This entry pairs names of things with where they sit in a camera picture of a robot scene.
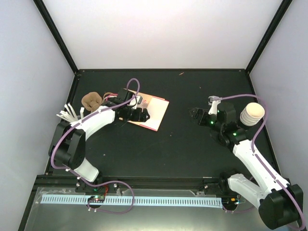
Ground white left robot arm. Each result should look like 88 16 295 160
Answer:
50 106 150 192

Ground black frame post right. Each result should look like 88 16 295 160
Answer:
245 0 293 74

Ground stack of paper cups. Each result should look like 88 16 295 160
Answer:
240 103 265 127

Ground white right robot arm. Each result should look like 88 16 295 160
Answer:
190 100 304 230

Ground black frame post left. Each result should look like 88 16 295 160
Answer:
33 0 78 74

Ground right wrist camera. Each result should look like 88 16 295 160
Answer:
208 96 222 115

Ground brown pulp cup carriers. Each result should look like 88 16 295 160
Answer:
81 92 103 113

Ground cream cakes paper bag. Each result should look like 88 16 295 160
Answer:
129 93 169 131

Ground black frame post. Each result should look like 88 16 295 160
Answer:
245 0 293 74
33 0 78 74

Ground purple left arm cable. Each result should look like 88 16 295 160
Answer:
51 78 141 169

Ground light blue cable duct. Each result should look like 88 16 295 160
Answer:
40 194 223 208

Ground white straws bundle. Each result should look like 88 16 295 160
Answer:
56 103 85 123

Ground plain brown paper bag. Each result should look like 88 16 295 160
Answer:
103 92 117 102

